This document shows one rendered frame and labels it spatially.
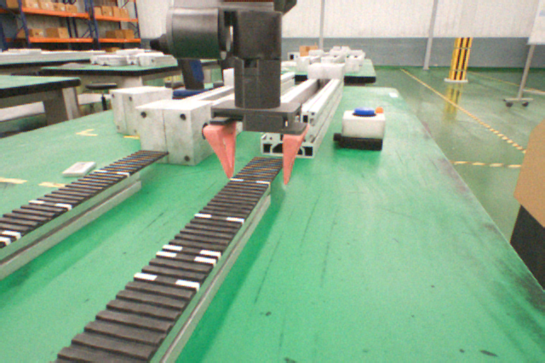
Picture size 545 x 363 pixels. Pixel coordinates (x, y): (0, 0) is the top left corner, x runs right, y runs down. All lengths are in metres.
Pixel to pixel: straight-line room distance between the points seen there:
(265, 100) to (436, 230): 0.24
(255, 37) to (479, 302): 0.33
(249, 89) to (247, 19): 0.07
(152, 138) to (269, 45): 0.30
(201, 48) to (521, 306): 0.39
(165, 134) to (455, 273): 0.46
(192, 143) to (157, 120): 0.07
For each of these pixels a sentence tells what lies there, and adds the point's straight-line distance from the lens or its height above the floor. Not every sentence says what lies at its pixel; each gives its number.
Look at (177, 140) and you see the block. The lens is 0.60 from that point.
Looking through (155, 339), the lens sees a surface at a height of 0.81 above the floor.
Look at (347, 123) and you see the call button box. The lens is 0.69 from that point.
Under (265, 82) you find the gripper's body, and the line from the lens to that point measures 0.41.
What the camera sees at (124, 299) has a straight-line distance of 0.27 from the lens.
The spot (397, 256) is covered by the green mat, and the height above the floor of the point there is 0.78.
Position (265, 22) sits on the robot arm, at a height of 0.99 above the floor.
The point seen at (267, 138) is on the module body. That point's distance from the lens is 0.64.
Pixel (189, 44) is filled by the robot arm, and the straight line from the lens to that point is 0.43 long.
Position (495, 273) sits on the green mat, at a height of 0.78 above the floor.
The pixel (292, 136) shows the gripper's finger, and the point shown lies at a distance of 0.40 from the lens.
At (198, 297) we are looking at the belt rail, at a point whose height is 0.80.
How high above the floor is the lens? 0.97
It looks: 22 degrees down
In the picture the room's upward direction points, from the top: straight up
